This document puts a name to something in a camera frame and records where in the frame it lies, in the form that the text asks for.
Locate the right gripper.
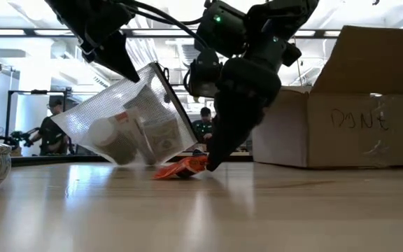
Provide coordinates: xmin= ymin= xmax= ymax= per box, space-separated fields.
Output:
xmin=206 ymin=38 xmax=302 ymax=172

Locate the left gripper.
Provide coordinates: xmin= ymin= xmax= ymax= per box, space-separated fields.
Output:
xmin=45 ymin=0 xmax=141 ymax=84

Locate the clear zip pouch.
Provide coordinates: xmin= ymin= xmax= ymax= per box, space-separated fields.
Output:
xmin=50 ymin=62 xmax=198 ymax=167

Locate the red snack packet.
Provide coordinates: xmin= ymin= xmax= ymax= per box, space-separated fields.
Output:
xmin=152 ymin=155 xmax=210 ymax=181

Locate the brown cardboard shipping box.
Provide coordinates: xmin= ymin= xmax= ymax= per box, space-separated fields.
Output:
xmin=252 ymin=24 xmax=403 ymax=169

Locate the person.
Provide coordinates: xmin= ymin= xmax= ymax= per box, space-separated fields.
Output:
xmin=191 ymin=106 xmax=217 ymax=144
xmin=29 ymin=99 xmax=72 ymax=157

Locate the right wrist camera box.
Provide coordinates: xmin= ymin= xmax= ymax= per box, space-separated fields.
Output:
xmin=186 ymin=48 xmax=224 ymax=99

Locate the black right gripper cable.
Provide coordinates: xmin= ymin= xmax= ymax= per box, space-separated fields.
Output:
xmin=126 ymin=0 xmax=210 ymax=50

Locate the black aluminium table frame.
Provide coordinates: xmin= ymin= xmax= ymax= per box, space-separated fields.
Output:
xmin=10 ymin=153 xmax=255 ymax=168

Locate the black background frame stand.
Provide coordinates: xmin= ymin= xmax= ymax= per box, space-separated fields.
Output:
xmin=4 ymin=90 xmax=72 ymax=157

